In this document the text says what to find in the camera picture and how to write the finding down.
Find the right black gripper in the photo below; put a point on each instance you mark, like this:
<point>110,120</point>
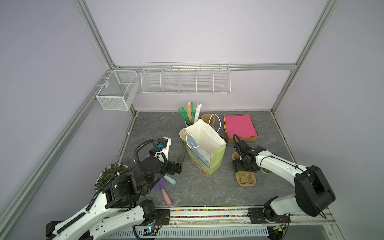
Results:
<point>236,165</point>

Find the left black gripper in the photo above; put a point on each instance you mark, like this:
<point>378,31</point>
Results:
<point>173,169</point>

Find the single cardboard cup carrier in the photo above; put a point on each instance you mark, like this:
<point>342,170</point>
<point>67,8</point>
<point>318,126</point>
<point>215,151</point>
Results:
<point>243,178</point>

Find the green paper cup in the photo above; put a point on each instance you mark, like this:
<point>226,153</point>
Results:
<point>266,171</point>

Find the painted paper gift bag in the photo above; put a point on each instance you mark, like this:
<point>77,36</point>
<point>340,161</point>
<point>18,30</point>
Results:
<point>205,146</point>

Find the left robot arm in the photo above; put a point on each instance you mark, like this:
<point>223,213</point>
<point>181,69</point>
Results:
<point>116,204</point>

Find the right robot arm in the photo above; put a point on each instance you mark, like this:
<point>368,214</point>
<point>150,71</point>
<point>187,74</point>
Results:
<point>313,192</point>

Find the teal toy shovel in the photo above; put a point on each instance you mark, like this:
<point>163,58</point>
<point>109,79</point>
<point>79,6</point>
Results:
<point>170,180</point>

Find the purple pink toy shovel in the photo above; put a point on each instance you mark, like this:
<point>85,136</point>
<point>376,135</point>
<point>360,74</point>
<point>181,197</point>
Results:
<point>160,186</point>

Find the stack of green paper cups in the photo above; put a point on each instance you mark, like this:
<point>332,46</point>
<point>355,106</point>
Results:
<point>182,136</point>

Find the cardboard napkin box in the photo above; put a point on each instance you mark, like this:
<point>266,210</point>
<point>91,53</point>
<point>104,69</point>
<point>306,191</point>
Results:
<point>241,139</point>

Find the green stirrer sticks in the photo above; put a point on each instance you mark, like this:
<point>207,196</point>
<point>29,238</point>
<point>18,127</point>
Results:
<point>185,116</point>

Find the white wrapped straws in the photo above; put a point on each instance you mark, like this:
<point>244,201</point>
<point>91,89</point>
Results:
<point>197,113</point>

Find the potted green plant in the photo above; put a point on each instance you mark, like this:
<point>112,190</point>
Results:
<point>107,173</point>

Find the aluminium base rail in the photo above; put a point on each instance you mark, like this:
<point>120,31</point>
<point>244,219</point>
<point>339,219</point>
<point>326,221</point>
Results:
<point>210,216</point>

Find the wide white wire basket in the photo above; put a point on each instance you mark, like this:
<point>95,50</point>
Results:
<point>186,78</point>

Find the small white wire basket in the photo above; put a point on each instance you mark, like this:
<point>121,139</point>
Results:
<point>118,91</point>

